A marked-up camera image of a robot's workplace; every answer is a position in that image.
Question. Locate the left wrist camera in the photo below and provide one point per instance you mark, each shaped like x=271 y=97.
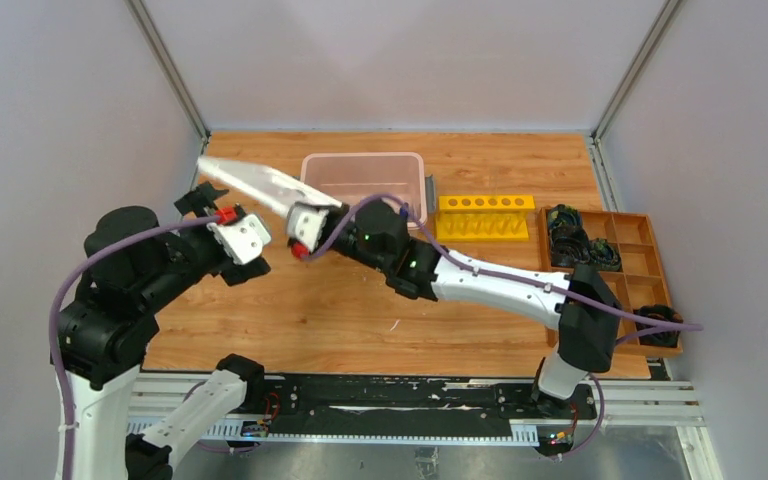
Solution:
x=243 y=241

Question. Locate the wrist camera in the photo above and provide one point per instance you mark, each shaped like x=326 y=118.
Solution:
x=308 y=226
x=243 y=241

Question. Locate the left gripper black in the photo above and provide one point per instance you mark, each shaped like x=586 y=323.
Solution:
x=208 y=216

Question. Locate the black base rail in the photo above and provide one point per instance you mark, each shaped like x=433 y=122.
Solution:
x=414 y=409

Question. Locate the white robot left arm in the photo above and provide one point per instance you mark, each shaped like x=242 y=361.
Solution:
x=103 y=318

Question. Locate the yellow test tube rack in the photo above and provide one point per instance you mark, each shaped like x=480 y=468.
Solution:
x=483 y=218

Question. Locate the wooden compartment tray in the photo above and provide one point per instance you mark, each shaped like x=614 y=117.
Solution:
x=641 y=285

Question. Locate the grey bin handle clip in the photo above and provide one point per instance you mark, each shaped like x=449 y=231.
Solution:
x=431 y=195

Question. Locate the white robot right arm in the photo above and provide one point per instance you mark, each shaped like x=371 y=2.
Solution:
x=577 y=305

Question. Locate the pink plastic bin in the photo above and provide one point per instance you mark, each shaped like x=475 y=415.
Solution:
x=351 y=177

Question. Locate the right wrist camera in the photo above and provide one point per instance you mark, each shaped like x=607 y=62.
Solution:
x=308 y=226

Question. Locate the white bin lid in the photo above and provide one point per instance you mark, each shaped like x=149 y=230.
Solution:
x=269 y=187

